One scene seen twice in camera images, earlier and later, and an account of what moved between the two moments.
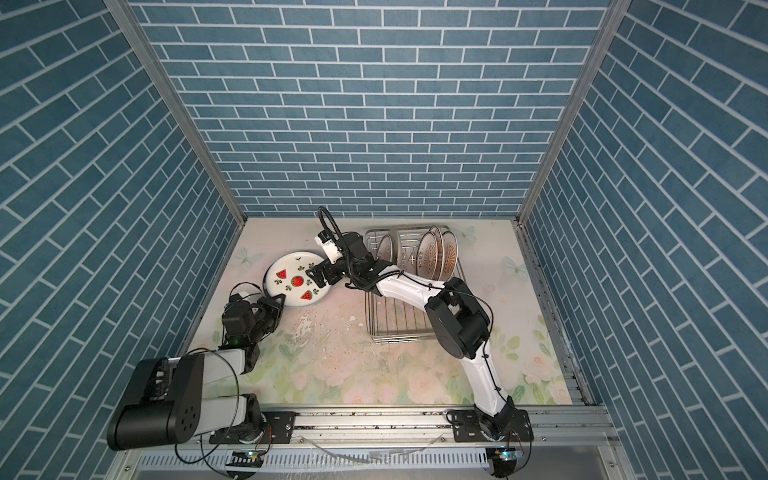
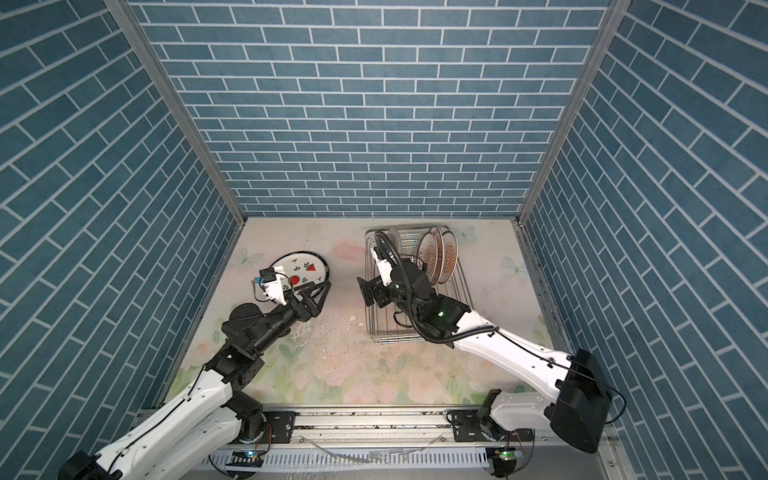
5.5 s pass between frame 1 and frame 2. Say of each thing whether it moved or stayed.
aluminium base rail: stayed
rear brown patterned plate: stayed
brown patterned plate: stayed
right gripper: moved
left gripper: moved
